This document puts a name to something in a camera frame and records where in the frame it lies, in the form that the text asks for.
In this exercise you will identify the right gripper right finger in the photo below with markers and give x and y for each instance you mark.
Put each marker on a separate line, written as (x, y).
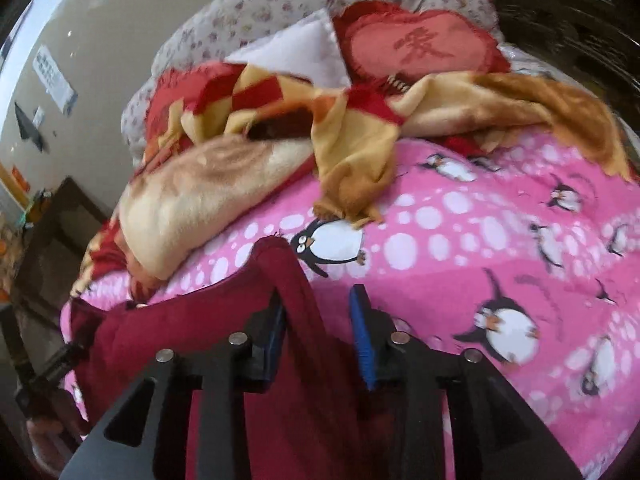
(451, 403)

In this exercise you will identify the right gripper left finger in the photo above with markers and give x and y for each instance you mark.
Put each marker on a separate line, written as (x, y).
(184, 416)

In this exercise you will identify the dark red fleece garment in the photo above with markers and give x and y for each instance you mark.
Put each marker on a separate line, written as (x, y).
(313, 421)

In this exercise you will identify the left hand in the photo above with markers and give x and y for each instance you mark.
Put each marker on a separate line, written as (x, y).
(44, 433)

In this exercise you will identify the dark wooden desk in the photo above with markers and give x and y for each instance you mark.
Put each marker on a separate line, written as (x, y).
(49, 253)

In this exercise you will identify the pink penguin quilt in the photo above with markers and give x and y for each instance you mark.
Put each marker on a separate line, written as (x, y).
(530, 255)

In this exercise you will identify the red and yellow blanket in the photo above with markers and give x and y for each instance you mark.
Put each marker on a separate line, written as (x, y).
(222, 138)

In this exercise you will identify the dark carved wooden cabinet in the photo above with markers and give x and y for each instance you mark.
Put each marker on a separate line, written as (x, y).
(589, 40)

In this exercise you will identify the white pillow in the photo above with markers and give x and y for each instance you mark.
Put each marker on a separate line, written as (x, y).
(307, 49)

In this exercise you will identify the floral padded headboard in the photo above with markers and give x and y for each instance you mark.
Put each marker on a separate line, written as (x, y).
(223, 26)

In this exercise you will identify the dark cloth on wall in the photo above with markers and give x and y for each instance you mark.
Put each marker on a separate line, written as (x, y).
(28, 131)

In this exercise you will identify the wall eye chart poster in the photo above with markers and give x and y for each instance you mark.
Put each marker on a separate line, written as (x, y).
(53, 81)

